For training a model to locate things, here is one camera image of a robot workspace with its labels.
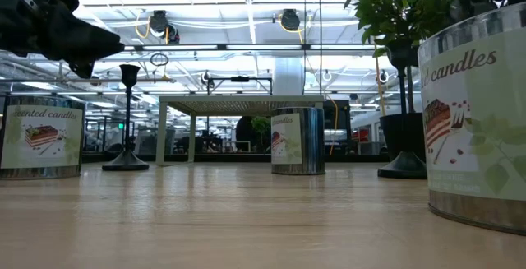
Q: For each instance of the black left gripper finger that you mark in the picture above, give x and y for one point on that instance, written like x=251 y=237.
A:
x=82 y=43
x=84 y=68

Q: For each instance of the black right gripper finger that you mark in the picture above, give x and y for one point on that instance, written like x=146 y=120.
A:
x=472 y=6

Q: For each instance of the scented candle tin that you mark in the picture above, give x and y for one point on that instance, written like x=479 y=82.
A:
x=306 y=141
x=472 y=117
x=41 y=137

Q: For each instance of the black candlestick holder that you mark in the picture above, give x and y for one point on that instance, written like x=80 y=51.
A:
x=127 y=160
x=404 y=166

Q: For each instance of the green plant in black pot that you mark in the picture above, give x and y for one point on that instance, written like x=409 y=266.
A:
x=394 y=6

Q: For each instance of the pale green mesh shelf riser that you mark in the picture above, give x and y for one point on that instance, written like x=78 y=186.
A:
x=238 y=104

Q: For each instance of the black background cabinet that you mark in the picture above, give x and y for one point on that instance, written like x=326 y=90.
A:
x=341 y=117

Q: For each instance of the person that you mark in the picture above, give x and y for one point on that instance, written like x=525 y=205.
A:
x=244 y=133

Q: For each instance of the small background green plant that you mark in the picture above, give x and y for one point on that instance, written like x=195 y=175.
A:
x=262 y=125

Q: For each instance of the black background frame table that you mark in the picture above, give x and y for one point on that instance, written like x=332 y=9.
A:
x=240 y=79

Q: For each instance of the black table frame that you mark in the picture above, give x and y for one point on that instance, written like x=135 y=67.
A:
x=230 y=158

